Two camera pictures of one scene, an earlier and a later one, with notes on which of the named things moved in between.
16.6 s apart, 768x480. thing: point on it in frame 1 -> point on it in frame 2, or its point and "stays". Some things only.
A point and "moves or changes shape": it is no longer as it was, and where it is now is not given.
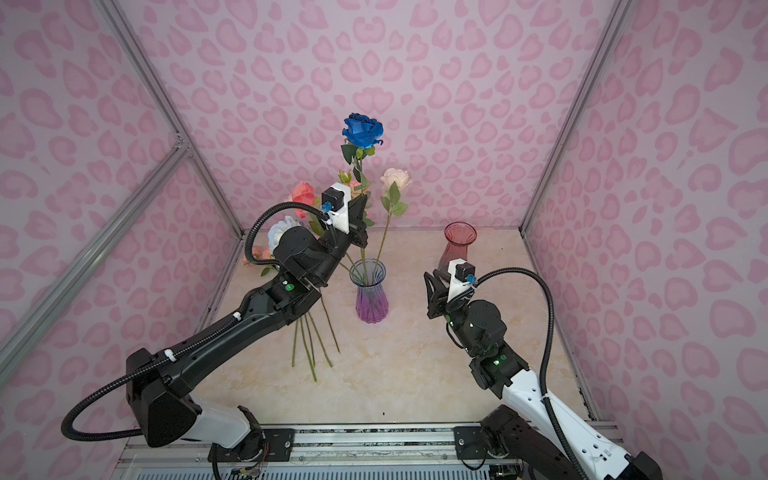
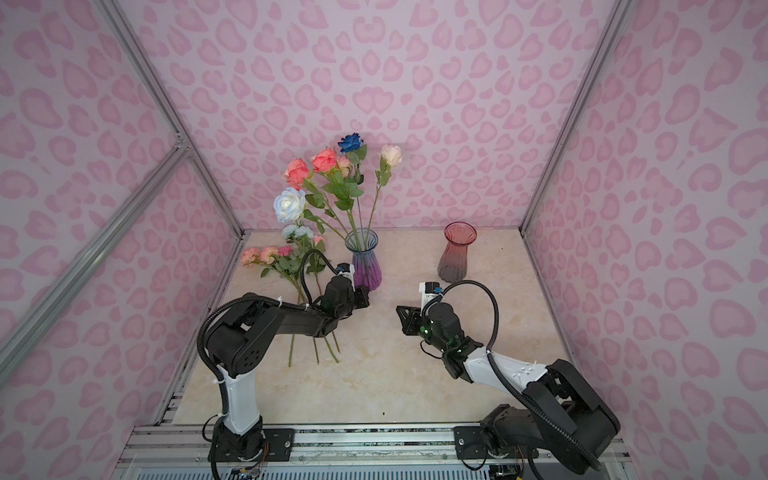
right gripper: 437,303 -> 411,321
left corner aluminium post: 123,22 stays
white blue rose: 277,229 -> 290,204
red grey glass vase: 458,235 stays
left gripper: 355,222 -> 362,292
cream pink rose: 394,179 -> 391,155
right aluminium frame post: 619,14 stays
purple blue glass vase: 372,303 moves or changes shape
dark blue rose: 362,133 moves or changes shape
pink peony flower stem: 355,188 -> 349,169
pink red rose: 303,193 -> 297,173
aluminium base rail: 351,452 stays
